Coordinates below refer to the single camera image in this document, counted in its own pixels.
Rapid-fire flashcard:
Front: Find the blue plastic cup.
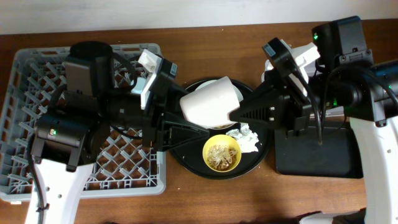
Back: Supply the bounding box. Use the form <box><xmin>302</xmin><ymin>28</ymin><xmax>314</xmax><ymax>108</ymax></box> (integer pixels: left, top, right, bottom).
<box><xmin>131</xmin><ymin>77</ymin><xmax>146</xmax><ymax>95</ymax></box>

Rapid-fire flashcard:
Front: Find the round black tray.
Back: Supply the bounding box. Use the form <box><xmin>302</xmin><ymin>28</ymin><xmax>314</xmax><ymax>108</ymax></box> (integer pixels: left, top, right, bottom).
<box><xmin>169</xmin><ymin>78</ymin><xmax>274</xmax><ymax>180</ymax></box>

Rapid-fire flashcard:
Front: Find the food scraps and rice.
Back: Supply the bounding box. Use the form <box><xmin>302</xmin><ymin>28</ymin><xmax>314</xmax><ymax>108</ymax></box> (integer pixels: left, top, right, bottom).
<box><xmin>205</xmin><ymin>145</ymin><xmax>240</xmax><ymax>172</ymax></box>

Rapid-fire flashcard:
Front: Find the pink plastic cup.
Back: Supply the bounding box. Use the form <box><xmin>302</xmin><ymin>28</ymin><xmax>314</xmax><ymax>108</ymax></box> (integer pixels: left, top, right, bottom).
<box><xmin>180</xmin><ymin>77</ymin><xmax>240</xmax><ymax>128</ymax></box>

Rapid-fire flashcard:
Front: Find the light grey plate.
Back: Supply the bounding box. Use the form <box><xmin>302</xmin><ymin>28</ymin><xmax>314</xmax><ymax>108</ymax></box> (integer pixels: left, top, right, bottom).
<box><xmin>196</xmin><ymin>80</ymin><xmax>244</xmax><ymax>129</ymax></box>

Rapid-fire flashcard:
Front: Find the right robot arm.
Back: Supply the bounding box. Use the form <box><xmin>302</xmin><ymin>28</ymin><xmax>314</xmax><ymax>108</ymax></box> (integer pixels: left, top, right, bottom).
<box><xmin>229</xmin><ymin>16</ymin><xmax>397</xmax><ymax>223</ymax></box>

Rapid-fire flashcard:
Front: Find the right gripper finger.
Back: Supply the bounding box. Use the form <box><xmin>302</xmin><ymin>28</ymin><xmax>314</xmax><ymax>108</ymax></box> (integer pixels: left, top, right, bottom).
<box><xmin>240</xmin><ymin>81</ymin><xmax>280</xmax><ymax>108</ymax></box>
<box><xmin>229</xmin><ymin>93</ymin><xmax>285</xmax><ymax>129</ymax></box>

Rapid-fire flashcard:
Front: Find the grey dishwasher rack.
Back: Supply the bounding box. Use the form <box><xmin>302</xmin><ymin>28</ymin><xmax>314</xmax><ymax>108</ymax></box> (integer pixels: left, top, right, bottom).
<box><xmin>1</xmin><ymin>47</ymin><xmax>166</xmax><ymax>203</ymax></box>

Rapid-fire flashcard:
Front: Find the black rectangular tray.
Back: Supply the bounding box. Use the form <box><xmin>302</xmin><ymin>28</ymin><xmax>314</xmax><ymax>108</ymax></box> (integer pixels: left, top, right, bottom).
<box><xmin>274</xmin><ymin>121</ymin><xmax>363</xmax><ymax>179</ymax></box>

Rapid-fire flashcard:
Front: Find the white tissue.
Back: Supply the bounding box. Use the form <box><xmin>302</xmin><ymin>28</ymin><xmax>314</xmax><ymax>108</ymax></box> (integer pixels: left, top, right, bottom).
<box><xmin>226</xmin><ymin>123</ymin><xmax>259</xmax><ymax>153</ymax></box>

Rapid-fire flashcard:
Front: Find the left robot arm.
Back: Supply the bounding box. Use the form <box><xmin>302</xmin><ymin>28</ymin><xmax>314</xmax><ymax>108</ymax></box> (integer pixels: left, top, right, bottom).
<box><xmin>25</xmin><ymin>41</ymin><xmax>209</xmax><ymax>223</ymax></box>

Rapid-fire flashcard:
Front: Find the clear plastic bin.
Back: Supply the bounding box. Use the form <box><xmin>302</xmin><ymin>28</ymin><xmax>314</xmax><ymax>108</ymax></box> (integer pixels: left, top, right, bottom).
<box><xmin>261</xmin><ymin>58</ymin><xmax>363</xmax><ymax>119</ymax></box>

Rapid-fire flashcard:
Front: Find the yellow bowl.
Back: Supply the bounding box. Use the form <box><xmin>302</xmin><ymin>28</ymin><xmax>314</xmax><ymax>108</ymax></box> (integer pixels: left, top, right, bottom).
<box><xmin>202</xmin><ymin>134</ymin><xmax>242</xmax><ymax>173</ymax></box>

